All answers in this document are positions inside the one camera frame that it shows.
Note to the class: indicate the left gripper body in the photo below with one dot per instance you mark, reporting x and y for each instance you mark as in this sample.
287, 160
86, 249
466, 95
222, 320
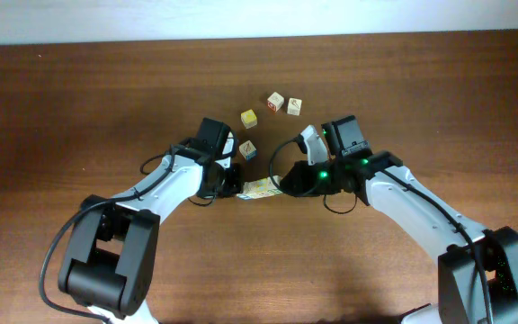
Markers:
228, 182

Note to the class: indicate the yellow-top block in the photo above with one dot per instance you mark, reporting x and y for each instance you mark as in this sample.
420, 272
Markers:
249, 119

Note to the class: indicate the plain block far right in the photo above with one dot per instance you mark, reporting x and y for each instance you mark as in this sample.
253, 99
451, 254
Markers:
294, 106

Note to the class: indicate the yellow block front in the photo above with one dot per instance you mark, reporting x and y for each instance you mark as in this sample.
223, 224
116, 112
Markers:
270, 189

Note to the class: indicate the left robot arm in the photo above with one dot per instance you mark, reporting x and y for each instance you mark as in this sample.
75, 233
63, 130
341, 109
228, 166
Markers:
110, 258

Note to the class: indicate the plain drawing block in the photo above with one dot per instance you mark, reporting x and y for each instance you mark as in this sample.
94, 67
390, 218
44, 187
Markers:
259, 189

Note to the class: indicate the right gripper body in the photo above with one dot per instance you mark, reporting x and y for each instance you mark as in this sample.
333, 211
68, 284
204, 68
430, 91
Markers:
319, 179

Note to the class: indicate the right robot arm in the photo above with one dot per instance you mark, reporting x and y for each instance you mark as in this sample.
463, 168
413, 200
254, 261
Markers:
477, 267

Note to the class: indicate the red-edged block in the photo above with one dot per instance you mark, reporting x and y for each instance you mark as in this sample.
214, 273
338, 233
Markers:
247, 192
275, 102

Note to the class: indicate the blue-edged leaf block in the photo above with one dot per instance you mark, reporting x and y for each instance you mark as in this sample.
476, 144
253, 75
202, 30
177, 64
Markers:
248, 150

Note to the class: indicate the green letter N block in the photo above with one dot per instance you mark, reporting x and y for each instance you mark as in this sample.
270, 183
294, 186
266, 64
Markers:
276, 181

